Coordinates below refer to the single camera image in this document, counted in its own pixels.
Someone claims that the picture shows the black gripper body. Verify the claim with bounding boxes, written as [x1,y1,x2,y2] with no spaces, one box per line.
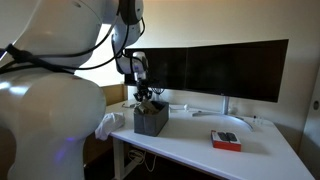
[133,78,154,95]

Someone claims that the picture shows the grey fabric basket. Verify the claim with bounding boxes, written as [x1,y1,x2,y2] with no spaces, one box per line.
[133,100,171,137]

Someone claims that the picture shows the white shirt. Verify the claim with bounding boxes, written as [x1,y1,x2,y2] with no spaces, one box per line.
[94,112,126,141]

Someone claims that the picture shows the light wooden side table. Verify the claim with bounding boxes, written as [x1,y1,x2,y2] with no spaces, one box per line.
[99,83,129,107]

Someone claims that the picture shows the smaller black monitor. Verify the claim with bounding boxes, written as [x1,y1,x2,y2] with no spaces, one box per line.
[124,47,190,91]

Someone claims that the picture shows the white flat desk device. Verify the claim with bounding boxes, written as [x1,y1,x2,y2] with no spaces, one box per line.
[168,103,190,113]

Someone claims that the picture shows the white desk leg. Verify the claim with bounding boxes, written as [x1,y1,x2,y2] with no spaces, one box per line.
[112,136,142,180]

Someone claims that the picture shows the curved silver monitor stand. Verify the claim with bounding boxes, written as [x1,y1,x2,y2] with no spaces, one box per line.
[191,95,255,132]

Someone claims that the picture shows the red white controller box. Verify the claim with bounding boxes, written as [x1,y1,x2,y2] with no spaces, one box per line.
[210,129,243,153]

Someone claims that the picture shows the larger black monitor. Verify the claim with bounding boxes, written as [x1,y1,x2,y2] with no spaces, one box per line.
[185,38,290,104]

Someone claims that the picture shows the small clear desk item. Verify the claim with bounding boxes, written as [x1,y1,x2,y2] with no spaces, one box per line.
[252,114,265,127]

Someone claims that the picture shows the grey door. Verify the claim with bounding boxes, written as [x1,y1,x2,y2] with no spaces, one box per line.
[297,64,320,180]

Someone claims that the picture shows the thin grey desk cable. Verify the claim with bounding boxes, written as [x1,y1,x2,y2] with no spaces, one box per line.
[121,101,137,109]

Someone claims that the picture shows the white cables under desk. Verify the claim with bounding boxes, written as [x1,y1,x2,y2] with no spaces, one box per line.
[127,148,158,173]

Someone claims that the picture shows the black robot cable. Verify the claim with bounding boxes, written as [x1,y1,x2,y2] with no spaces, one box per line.
[0,16,147,76]

